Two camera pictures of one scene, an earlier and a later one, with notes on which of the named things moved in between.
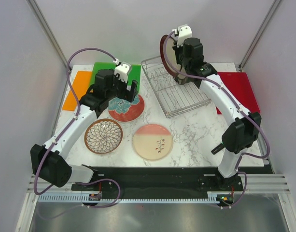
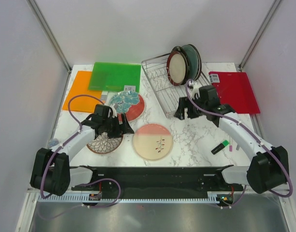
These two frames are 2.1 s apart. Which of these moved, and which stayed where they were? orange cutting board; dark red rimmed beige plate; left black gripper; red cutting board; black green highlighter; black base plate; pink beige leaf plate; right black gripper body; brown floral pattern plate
Moved: dark red rimmed beige plate; left black gripper; right black gripper body
Stayed: black base plate; orange cutting board; brown floral pattern plate; black green highlighter; red cutting board; pink beige leaf plate
